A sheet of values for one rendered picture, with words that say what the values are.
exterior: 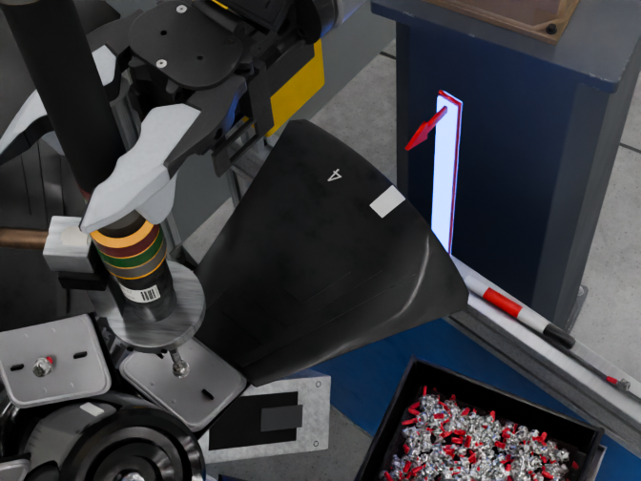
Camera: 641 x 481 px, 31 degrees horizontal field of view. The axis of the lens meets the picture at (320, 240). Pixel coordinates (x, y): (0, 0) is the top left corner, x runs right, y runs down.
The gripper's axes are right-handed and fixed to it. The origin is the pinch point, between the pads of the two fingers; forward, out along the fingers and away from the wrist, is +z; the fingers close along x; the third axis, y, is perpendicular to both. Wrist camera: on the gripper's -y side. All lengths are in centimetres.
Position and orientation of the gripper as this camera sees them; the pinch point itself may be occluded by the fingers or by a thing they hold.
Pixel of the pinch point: (49, 174)
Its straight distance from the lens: 65.3
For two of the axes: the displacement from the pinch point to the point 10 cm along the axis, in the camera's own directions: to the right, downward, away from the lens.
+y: 0.6, 5.1, 8.6
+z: -6.5, 6.7, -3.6
